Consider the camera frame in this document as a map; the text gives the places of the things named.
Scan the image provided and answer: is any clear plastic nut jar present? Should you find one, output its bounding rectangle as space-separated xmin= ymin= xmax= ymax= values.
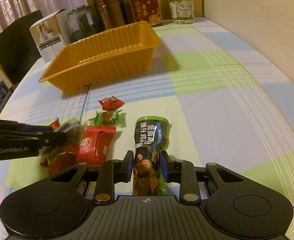
xmin=168 ymin=0 xmax=195 ymax=25

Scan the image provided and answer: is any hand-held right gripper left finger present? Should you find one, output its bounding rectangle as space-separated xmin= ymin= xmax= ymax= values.
xmin=45 ymin=151 xmax=135 ymax=204

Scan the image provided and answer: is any black monitor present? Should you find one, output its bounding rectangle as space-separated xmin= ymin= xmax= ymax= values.
xmin=0 ymin=9 xmax=44 ymax=88

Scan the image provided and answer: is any glass jar with green lid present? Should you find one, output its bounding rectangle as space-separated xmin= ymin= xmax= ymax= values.
xmin=66 ymin=5 xmax=100 ymax=45

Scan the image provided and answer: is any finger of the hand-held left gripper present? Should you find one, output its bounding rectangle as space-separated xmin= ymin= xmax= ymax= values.
xmin=0 ymin=130 xmax=71 ymax=154
xmin=0 ymin=118 xmax=54 ymax=133

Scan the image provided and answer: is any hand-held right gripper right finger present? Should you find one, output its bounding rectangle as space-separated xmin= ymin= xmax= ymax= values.
xmin=160 ymin=151 xmax=244 ymax=203

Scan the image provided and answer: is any small red wrapped candy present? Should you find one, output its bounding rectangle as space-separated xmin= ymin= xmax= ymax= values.
xmin=98 ymin=96 xmax=125 ymax=112

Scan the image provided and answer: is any brown metal canister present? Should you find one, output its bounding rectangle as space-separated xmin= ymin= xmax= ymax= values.
xmin=92 ymin=0 xmax=129 ymax=30

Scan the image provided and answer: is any orange plastic tray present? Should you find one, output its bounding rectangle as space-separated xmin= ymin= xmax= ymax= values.
xmin=38 ymin=21 xmax=162 ymax=93

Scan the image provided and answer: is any green wrapped candy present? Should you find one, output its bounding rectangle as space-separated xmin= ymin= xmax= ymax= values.
xmin=88 ymin=109 xmax=127 ymax=128

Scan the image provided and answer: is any red gift box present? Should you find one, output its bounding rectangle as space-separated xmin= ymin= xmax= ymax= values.
xmin=127 ymin=0 xmax=163 ymax=28

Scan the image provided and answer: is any red snack packet white print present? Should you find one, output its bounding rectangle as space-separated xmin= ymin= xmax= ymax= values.
xmin=76 ymin=126 xmax=117 ymax=167

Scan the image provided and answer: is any white product box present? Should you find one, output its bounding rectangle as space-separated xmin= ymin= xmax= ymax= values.
xmin=29 ymin=9 xmax=74 ymax=63

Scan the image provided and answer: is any red packet with white label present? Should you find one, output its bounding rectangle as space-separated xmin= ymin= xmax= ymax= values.
xmin=40 ymin=118 xmax=80 ymax=176

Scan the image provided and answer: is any dark green snack packet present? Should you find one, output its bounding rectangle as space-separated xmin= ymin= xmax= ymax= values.
xmin=132 ymin=115 xmax=171 ymax=197

